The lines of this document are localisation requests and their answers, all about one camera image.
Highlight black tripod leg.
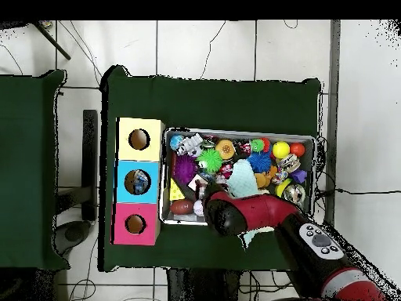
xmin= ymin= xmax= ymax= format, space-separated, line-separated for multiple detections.
xmin=31 ymin=20 xmax=72 ymax=61

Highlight blue globe ball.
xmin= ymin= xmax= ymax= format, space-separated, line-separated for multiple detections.
xmin=168 ymin=134 xmax=184 ymax=151

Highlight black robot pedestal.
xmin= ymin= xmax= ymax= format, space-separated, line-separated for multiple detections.
xmin=167 ymin=268 xmax=242 ymax=301

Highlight purple spiky ball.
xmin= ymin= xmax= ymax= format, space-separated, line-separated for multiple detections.
xmin=172 ymin=154 xmax=198 ymax=185

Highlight wooden box three holes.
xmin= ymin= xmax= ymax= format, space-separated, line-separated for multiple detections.
xmin=110 ymin=117 xmax=166 ymax=246

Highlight crushed clear plastic bottle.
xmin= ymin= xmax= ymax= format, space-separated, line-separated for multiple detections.
xmin=132 ymin=170 xmax=150 ymax=194

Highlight plain wooden cube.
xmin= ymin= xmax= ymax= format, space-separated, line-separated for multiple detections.
xmin=186 ymin=173 xmax=209 ymax=194

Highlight dark green side table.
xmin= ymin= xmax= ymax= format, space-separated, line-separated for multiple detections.
xmin=0 ymin=69 xmax=68 ymax=270

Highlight silver toy robot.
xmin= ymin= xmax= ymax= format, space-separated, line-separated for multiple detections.
xmin=175 ymin=132 xmax=204 ymax=158

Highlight mint green waffle cloth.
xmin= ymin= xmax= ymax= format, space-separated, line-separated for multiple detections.
xmin=226 ymin=158 xmax=275 ymax=249

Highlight smooth yellow ball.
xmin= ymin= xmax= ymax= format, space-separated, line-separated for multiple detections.
xmin=271 ymin=140 xmax=291 ymax=160

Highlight shallow wire mesh bin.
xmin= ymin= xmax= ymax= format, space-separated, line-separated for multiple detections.
xmin=159 ymin=127 xmax=316 ymax=231

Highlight dark green table cloth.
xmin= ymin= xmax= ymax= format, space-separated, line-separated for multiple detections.
xmin=98 ymin=64 xmax=322 ymax=278

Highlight small brown football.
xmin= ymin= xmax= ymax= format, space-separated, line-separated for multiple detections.
xmin=169 ymin=199 xmax=195 ymax=216

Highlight black floor cable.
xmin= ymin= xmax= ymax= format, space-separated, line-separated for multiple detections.
xmin=316 ymin=187 xmax=401 ymax=197

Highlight blue spiky rubber ball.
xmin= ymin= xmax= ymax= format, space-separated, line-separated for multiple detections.
xmin=247 ymin=152 xmax=273 ymax=174

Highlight green spiky rubber ball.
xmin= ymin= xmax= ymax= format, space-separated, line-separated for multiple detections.
xmin=196 ymin=147 xmax=224 ymax=174

